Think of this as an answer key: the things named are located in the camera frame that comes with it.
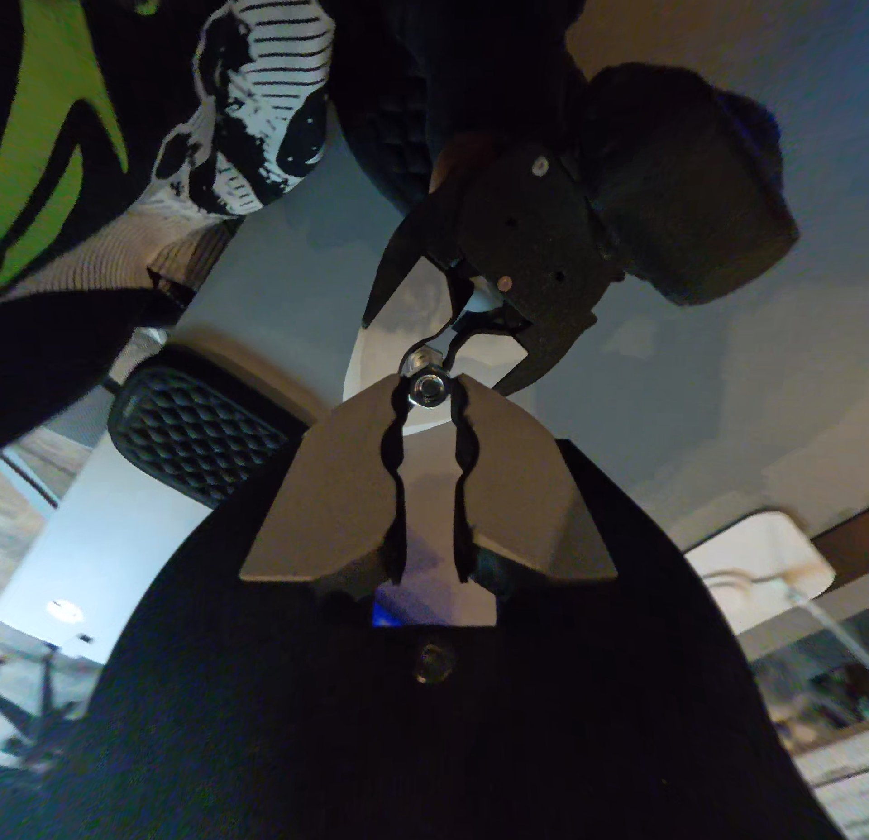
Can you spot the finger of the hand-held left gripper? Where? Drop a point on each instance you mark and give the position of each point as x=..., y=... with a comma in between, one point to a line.
x=495, y=365
x=407, y=310

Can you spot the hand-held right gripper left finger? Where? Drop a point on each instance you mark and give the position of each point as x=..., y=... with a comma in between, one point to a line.
x=326, y=500

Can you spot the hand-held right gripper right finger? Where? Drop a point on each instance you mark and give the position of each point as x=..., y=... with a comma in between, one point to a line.
x=516, y=487

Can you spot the silver hex nut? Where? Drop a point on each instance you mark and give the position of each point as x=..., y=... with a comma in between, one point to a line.
x=421, y=359

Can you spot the silver hex bolt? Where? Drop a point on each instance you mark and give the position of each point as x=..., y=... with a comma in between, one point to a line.
x=429, y=390

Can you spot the person's left forearm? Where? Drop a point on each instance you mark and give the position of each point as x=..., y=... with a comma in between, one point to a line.
x=502, y=52

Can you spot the person's left hand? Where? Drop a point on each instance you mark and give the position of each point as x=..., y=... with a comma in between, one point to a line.
x=458, y=158

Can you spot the blue plastic bin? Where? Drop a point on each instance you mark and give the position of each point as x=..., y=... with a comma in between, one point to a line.
x=385, y=609

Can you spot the black quilted wrist rest pad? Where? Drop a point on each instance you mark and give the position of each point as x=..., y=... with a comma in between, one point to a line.
x=387, y=154
x=197, y=426

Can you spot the grey mesh office chair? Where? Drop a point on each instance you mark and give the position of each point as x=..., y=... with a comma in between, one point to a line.
x=139, y=351

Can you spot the pale rectangular tray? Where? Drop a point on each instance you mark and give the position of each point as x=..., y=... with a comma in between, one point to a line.
x=760, y=548

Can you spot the person's black printed shirt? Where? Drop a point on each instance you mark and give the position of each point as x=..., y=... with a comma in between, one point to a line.
x=54, y=107

